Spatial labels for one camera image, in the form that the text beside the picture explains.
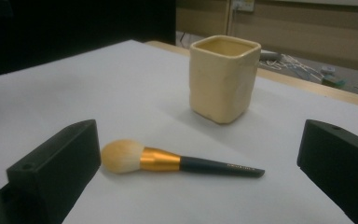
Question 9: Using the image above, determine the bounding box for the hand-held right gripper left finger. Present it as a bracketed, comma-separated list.
[6, 119, 102, 224]

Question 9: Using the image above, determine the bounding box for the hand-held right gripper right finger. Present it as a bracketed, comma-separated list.
[296, 119, 358, 224]

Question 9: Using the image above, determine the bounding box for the wooden spoon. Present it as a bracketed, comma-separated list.
[101, 138, 266, 179]

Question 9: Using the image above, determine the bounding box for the cream square ceramic cup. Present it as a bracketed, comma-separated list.
[188, 35, 262, 125]

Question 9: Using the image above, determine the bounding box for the green packet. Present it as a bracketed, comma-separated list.
[321, 74, 348, 89]

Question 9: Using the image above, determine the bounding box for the white table cover sheet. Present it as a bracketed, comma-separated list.
[0, 39, 358, 224]

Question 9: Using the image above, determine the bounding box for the pale tape roll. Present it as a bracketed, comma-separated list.
[320, 64, 336, 75]

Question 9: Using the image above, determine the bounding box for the grey oblong object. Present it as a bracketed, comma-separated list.
[259, 49, 283, 62]

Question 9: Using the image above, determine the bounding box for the wooden shelf unit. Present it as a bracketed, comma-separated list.
[175, 0, 358, 75]

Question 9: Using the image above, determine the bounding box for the black curtain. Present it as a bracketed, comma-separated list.
[0, 0, 177, 80]

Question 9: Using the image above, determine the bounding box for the white cable bundle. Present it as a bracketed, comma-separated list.
[259, 54, 324, 82]

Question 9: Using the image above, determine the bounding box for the white wall outlet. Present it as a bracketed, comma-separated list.
[231, 0, 255, 12]

